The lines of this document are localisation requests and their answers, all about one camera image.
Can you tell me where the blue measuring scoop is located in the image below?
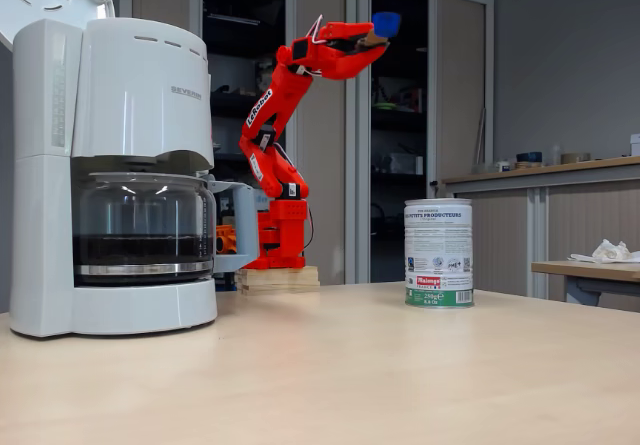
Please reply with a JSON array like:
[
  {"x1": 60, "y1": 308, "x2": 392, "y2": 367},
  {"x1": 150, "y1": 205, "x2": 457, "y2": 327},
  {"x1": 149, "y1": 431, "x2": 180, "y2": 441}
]
[{"x1": 355, "y1": 11, "x2": 403, "y2": 51}]

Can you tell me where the white green coffee tin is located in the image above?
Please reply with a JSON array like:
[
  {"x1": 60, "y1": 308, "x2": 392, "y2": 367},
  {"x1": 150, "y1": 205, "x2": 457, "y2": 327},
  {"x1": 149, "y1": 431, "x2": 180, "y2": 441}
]
[{"x1": 403, "y1": 198, "x2": 475, "y2": 310}]

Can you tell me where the white drip coffee maker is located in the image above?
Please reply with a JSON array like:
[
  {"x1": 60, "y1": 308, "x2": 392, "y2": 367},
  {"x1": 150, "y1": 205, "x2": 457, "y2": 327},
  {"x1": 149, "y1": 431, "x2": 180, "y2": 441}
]
[{"x1": 0, "y1": 0, "x2": 220, "y2": 339}]

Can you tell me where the colourful shelf box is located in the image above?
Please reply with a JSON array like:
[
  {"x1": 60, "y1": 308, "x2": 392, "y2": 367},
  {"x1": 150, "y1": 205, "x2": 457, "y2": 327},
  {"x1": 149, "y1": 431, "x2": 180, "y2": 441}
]
[{"x1": 254, "y1": 57, "x2": 279, "y2": 97}]

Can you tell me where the orange printed clamp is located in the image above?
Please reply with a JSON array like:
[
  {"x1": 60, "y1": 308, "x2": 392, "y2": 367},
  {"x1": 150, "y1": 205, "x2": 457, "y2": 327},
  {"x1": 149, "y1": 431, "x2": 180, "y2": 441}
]
[{"x1": 215, "y1": 223, "x2": 239, "y2": 255}]

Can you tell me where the wooden base block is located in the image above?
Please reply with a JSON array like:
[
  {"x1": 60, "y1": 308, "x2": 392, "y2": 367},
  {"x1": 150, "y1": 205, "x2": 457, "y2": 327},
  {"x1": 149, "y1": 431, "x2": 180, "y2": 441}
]
[{"x1": 234, "y1": 264, "x2": 321, "y2": 296}]

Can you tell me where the low cabinet wooden top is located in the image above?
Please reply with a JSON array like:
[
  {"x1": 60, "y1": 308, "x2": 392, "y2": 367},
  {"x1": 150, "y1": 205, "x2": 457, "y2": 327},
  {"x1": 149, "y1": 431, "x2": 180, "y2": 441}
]
[{"x1": 442, "y1": 156, "x2": 640, "y2": 311}]

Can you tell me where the wooden side table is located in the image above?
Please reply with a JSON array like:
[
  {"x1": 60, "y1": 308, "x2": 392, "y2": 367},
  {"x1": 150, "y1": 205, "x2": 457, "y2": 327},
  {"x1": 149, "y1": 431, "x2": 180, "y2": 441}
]
[{"x1": 530, "y1": 259, "x2": 640, "y2": 307}]

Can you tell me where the crumpled white tissue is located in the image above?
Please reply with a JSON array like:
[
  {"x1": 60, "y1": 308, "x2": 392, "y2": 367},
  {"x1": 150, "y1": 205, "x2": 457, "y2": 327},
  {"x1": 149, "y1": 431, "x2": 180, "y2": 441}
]
[{"x1": 568, "y1": 238, "x2": 640, "y2": 265}]

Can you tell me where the white servo cable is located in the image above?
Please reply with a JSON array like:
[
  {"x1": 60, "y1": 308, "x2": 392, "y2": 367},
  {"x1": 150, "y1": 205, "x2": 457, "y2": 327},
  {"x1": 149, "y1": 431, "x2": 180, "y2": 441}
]
[{"x1": 307, "y1": 14, "x2": 326, "y2": 44}]

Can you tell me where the black power cable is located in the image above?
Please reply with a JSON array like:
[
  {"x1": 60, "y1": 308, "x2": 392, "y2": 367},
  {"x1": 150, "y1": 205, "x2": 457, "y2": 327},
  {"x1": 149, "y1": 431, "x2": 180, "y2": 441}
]
[{"x1": 301, "y1": 204, "x2": 315, "y2": 256}]

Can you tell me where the glass carafe grey handle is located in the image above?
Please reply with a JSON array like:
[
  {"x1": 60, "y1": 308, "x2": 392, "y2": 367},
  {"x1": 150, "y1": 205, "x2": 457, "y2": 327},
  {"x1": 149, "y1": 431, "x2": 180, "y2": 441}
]
[{"x1": 72, "y1": 170, "x2": 261, "y2": 286}]

